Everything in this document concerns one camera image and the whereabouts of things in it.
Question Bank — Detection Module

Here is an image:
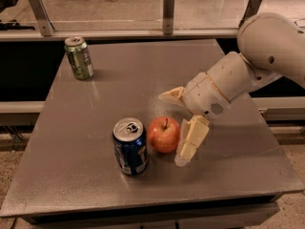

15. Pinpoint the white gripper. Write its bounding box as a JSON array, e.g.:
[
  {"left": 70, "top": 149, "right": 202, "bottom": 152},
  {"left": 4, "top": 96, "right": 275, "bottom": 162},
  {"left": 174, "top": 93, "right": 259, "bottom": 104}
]
[{"left": 158, "top": 73, "right": 231, "bottom": 167}]

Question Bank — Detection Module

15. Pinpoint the red apple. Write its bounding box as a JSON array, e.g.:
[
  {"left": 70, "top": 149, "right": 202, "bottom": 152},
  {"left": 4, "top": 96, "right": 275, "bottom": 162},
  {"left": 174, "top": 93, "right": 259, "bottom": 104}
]
[{"left": 147, "top": 115, "right": 180, "bottom": 154}]

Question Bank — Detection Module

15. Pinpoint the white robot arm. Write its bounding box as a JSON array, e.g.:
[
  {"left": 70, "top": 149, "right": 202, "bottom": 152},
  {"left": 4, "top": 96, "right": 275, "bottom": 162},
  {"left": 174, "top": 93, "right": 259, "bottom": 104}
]
[{"left": 159, "top": 12, "right": 305, "bottom": 167}]

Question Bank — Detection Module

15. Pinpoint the blue pepsi can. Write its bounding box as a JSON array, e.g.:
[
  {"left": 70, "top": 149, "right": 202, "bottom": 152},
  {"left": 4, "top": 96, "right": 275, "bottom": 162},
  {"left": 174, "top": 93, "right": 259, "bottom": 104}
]
[{"left": 112, "top": 117, "right": 148, "bottom": 176}]

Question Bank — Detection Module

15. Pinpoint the green soda can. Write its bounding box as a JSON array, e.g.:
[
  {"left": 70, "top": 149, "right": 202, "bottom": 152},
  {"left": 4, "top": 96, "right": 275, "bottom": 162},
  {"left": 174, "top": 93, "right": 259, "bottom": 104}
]
[{"left": 65, "top": 36, "right": 93, "bottom": 80}]

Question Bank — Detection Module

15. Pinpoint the metal railing base rail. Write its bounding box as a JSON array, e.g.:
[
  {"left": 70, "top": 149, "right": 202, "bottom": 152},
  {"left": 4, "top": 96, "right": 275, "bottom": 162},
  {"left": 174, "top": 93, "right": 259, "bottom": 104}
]
[{"left": 0, "top": 28, "right": 238, "bottom": 42}]

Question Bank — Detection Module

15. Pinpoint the middle metal railing bracket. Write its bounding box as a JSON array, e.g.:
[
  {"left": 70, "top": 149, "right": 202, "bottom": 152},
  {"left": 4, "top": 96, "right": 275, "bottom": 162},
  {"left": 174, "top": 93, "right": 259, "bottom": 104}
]
[{"left": 162, "top": 0, "right": 174, "bottom": 35}]

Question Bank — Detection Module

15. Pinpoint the metal railing bracket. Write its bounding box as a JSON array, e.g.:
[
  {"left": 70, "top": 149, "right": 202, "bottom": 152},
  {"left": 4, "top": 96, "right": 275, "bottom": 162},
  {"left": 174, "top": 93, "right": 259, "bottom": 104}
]
[
  {"left": 239, "top": 0, "right": 262, "bottom": 27},
  {"left": 28, "top": 0, "right": 54, "bottom": 36},
  {"left": 162, "top": 0, "right": 174, "bottom": 35}
]

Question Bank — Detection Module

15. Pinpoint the right metal railing bracket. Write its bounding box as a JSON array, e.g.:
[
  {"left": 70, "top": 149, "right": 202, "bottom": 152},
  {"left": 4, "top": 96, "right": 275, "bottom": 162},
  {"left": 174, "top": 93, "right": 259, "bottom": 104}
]
[{"left": 239, "top": 0, "right": 262, "bottom": 27}]

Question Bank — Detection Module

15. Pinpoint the left metal railing bracket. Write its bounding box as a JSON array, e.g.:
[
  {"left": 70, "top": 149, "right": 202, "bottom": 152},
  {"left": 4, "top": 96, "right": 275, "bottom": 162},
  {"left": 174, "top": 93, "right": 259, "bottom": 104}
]
[{"left": 28, "top": 0, "right": 54, "bottom": 36}]

